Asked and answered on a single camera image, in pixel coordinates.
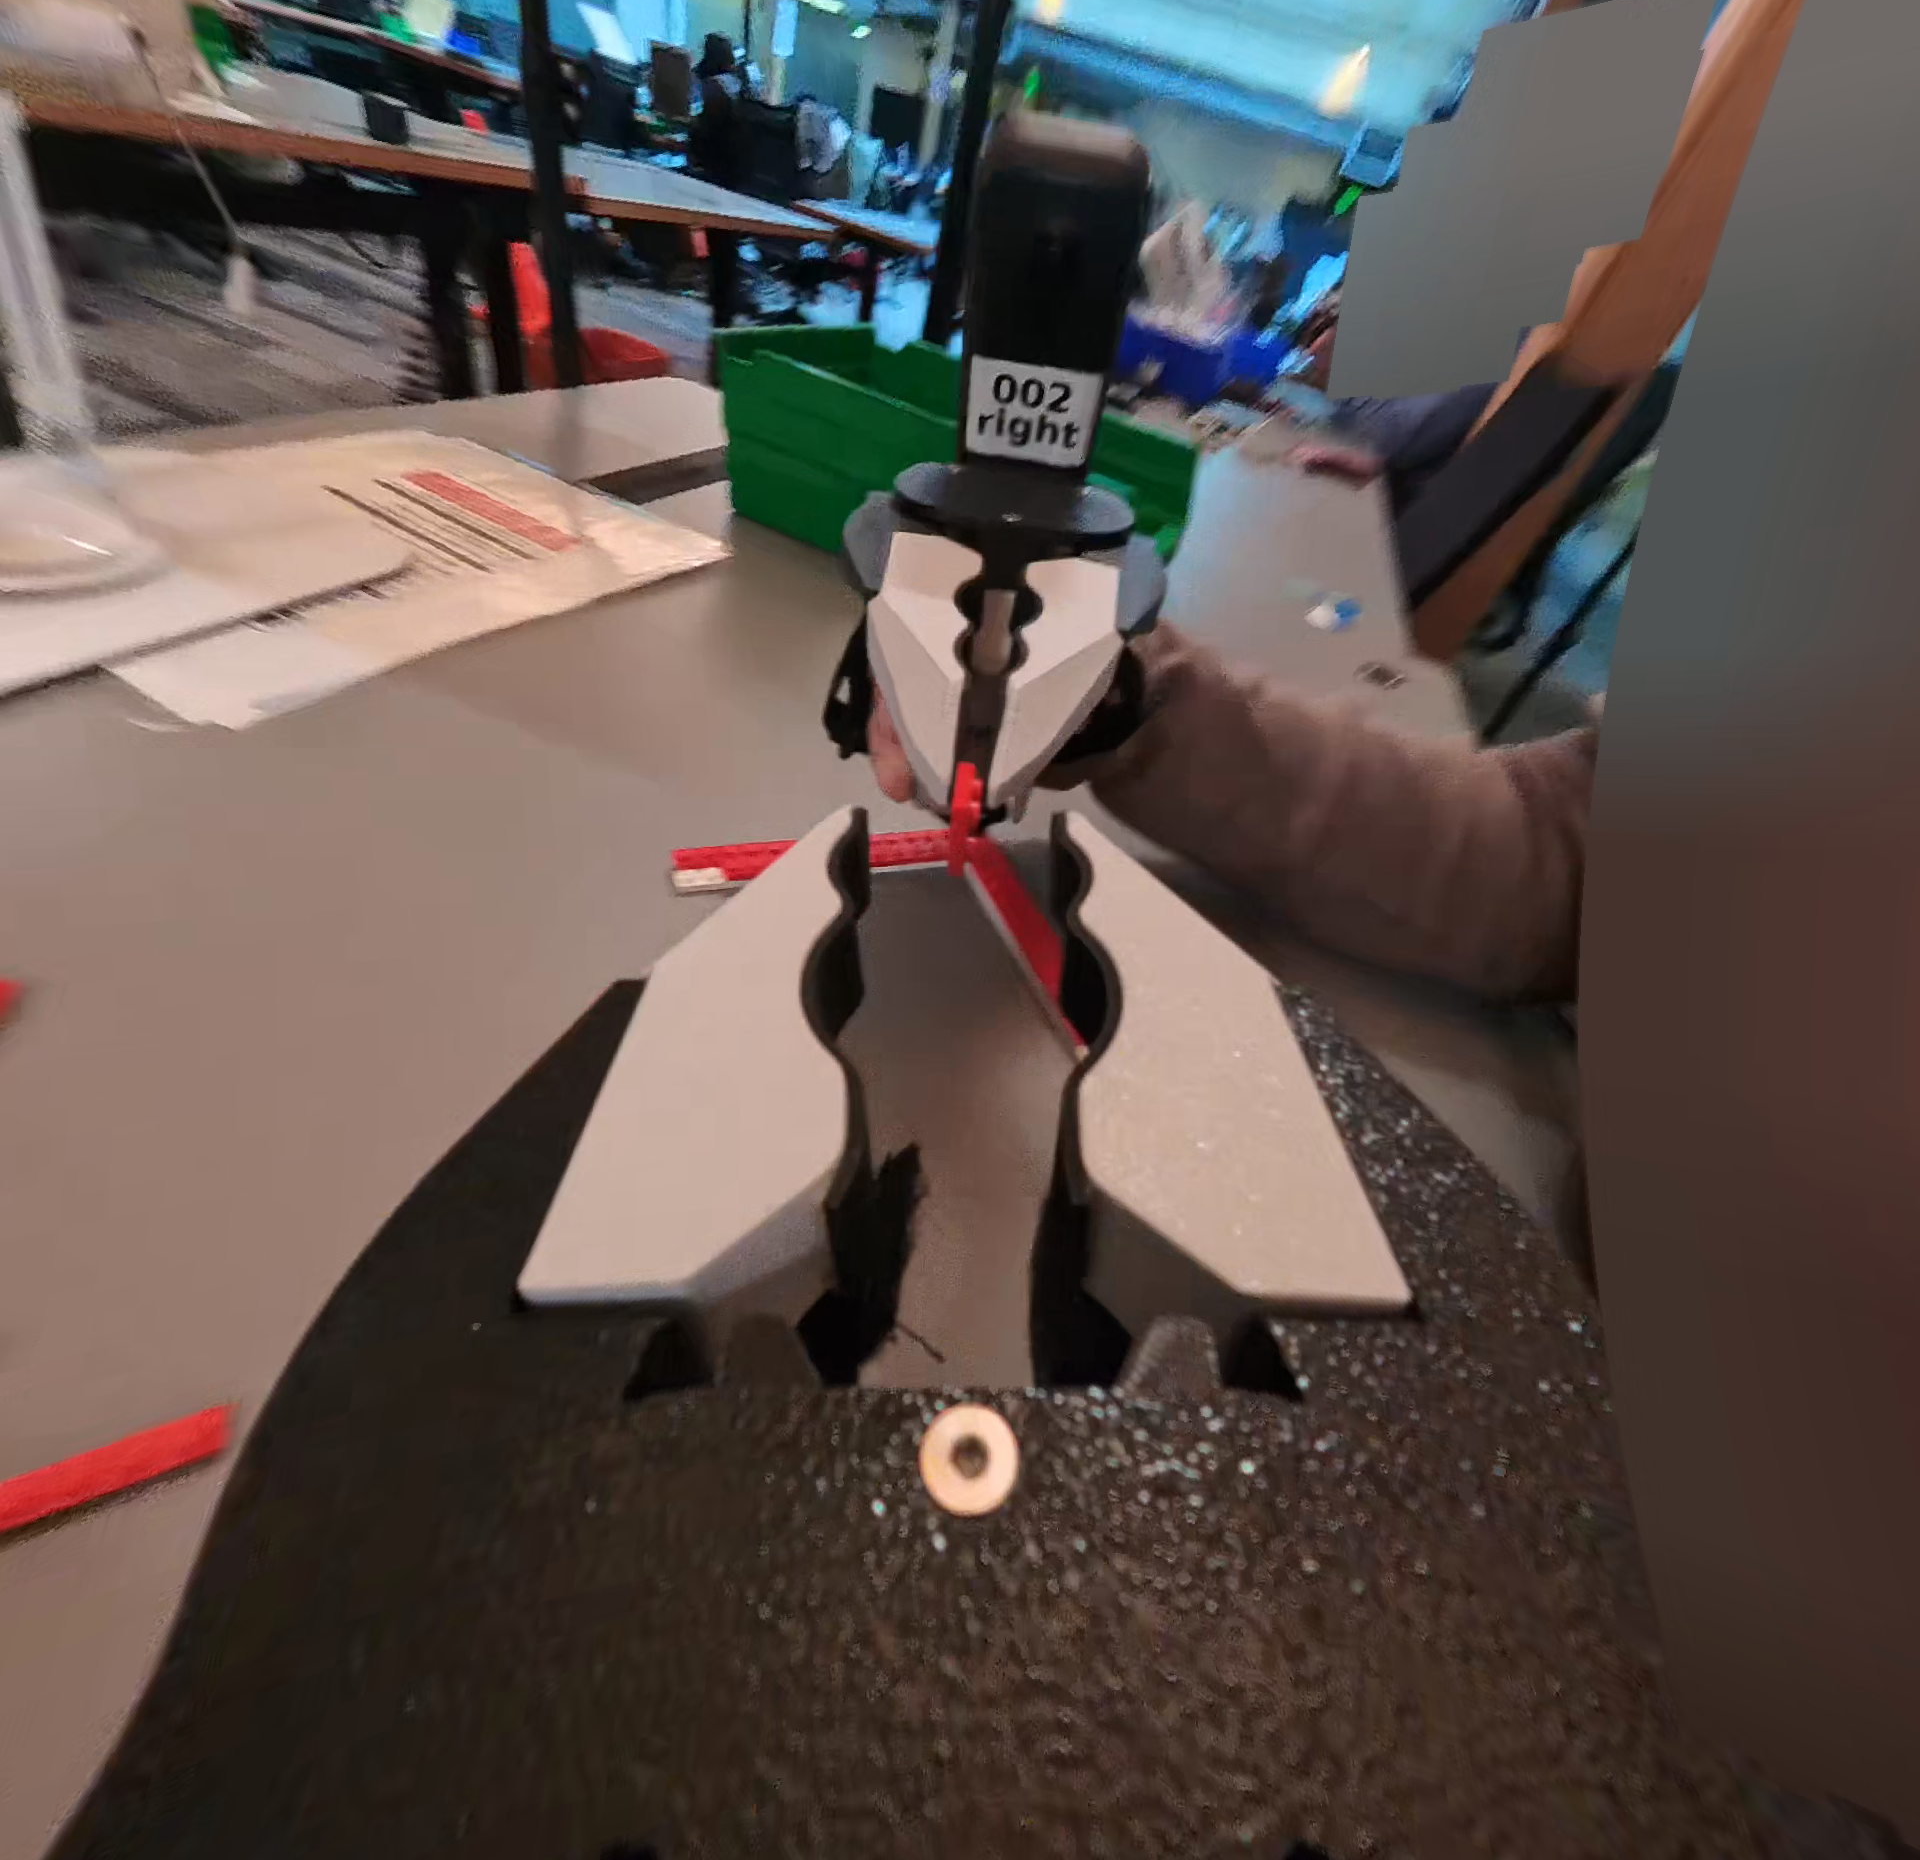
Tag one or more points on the person's right forearm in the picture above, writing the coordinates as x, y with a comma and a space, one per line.
1349, 840

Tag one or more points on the long red lego frame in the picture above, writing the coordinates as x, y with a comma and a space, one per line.
750, 854

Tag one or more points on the clear bag with papers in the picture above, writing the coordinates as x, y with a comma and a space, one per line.
495, 539

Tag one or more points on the black overhead frame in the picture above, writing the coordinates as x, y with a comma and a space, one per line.
543, 165

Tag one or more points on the long wooden desk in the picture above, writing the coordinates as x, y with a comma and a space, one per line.
300, 149

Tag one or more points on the person's right hand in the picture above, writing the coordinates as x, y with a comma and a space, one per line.
890, 764

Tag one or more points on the red and white lego strip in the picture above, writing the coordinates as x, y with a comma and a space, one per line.
121, 1466

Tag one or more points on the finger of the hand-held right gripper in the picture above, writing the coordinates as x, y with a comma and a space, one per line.
915, 659
1066, 659

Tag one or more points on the wooden chair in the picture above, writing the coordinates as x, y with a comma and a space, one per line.
1628, 276

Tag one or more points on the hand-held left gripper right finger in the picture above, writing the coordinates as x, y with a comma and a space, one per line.
1215, 1140

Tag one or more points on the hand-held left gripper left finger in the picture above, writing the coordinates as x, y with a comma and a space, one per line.
706, 1110

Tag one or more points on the green storage bin stack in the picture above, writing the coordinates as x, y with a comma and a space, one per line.
810, 434

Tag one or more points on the orange traffic cone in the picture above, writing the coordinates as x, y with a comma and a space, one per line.
623, 356

